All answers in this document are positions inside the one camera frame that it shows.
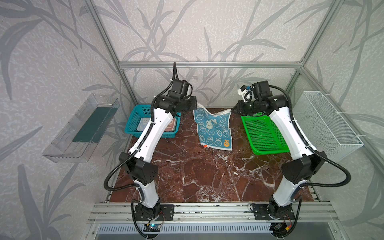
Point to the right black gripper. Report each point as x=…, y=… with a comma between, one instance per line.
x=240, y=108

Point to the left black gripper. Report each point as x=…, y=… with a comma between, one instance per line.
x=190, y=102

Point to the teal plastic basket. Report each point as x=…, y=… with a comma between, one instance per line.
x=140, y=117

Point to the green plastic basket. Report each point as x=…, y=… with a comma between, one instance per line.
x=264, y=136

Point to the blue bunny towel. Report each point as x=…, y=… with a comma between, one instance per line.
x=214, y=129

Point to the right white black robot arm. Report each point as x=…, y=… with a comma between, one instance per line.
x=306, y=159

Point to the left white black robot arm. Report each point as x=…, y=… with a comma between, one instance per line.
x=138, y=159

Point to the green lit circuit board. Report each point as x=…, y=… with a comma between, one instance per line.
x=152, y=227

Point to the white wire mesh basket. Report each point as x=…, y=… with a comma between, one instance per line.
x=325, y=126

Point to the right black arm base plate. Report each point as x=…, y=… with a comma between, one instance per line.
x=260, y=211

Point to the clear plastic wall shelf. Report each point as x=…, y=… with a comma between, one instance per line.
x=79, y=138

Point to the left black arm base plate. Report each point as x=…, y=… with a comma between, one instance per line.
x=160, y=212

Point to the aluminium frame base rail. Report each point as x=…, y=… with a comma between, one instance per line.
x=312, y=218

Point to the right wired connector board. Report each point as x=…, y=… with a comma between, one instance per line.
x=280, y=228

